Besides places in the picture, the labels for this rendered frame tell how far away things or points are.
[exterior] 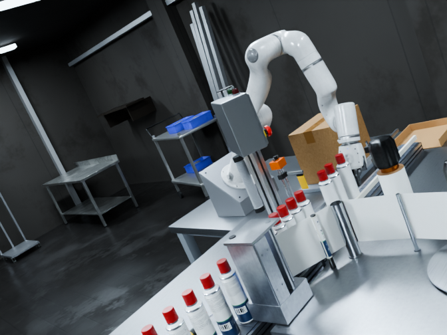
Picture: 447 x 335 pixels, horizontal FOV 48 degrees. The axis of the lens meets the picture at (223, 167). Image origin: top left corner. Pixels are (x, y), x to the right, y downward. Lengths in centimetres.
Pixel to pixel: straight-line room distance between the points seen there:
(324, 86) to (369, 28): 268
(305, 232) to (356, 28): 334
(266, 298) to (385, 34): 347
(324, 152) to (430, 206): 98
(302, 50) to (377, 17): 262
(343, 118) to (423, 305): 91
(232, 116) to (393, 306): 73
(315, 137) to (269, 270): 111
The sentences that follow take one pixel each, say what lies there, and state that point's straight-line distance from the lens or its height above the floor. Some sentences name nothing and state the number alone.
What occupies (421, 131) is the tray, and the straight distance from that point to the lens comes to 279.
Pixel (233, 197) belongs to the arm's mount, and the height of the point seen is 94.
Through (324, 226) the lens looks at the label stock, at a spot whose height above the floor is 101.
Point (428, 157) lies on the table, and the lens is 240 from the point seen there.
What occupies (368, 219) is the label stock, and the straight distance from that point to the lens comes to 158.
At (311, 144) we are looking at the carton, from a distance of 239.
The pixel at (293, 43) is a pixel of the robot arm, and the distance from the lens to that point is 202.
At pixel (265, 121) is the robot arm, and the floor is 123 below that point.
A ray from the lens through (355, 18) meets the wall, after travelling 470.
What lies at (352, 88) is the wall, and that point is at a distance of 493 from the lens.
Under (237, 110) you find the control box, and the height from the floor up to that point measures 143.
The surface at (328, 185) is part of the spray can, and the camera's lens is 185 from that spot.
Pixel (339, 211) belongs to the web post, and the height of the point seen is 104.
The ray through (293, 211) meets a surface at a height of 105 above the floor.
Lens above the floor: 164
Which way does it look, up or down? 13 degrees down
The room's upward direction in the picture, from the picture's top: 24 degrees counter-clockwise
